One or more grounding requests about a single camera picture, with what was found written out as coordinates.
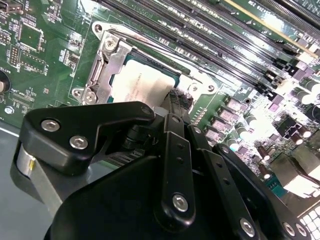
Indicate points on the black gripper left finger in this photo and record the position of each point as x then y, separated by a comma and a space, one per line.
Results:
62, 140

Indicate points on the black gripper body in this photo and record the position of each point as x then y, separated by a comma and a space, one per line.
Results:
112, 200

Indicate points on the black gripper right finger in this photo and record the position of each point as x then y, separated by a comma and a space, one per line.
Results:
231, 195

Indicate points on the silver CPU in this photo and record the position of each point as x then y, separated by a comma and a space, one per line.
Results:
140, 82

